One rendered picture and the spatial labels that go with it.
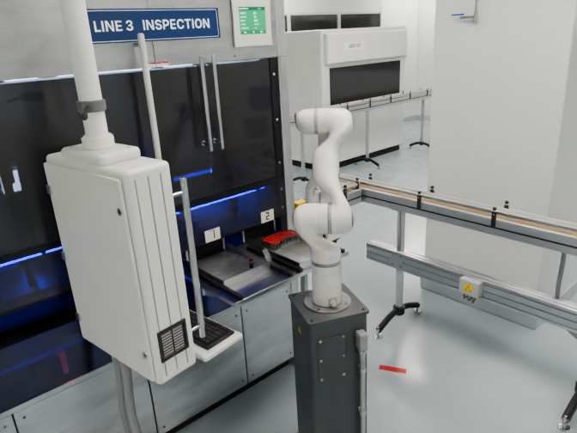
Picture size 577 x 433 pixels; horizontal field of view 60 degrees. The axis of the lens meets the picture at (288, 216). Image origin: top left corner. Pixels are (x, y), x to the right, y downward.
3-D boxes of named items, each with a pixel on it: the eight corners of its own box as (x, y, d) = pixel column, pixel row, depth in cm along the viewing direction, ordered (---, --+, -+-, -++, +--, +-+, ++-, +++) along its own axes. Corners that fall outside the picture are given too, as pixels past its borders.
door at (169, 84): (118, 221, 205) (92, 73, 185) (213, 194, 234) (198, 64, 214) (119, 221, 205) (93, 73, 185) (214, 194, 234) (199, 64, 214)
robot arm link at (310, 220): (340, 267, 191) (339, 209, 183) (293, 267, 193) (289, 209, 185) (342, 254, 202) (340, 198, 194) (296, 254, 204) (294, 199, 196)
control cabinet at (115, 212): (80, 341, 197) (34, 145, 170) (122, 320, 210) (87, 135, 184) (156, 392, 166) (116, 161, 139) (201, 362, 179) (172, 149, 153)
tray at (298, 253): (254, 250, 252) (253, 243, 251) (292, 234, 268) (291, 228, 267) (300, 270, 228) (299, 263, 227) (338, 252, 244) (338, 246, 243)
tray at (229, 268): (184, 265, 240) (183, 259, 238) (227, 248, 256) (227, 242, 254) (224, 288, 215) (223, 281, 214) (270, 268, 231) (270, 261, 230)
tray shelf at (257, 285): (175, 272, 237) (174, 269, 236) (284, 230, 280) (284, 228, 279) (234, 307, 203) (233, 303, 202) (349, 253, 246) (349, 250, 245)
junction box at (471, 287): (458, 291, 286) (458, 277, 283) (462, 289, 289) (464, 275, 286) (477, 299, 278) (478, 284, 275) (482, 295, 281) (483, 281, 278)
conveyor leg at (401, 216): (389, 314, 339) (391, 208, 313) (397, 309, 344) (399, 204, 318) (400, 319, 332) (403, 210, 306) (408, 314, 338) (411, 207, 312)
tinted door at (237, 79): (214, 193, 234) (199, 64, 214) (282, 174, 261) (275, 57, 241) (215, 194, 234) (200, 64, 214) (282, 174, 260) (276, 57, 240)
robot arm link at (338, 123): (312, 235, 197) (354, 235, 194) (310, 232, 185) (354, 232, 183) (313, 114, 204) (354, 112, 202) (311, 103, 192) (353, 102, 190)
